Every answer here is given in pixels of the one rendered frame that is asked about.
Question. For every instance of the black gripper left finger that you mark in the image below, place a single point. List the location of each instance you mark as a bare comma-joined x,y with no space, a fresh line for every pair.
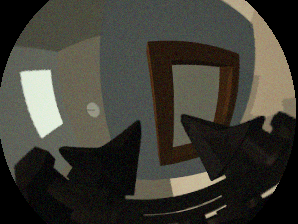
118,159

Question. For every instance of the brown picture frame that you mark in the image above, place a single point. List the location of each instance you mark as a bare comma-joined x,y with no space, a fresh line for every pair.
191,79

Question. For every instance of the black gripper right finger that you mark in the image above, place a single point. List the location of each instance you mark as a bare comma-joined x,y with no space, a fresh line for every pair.
216,144

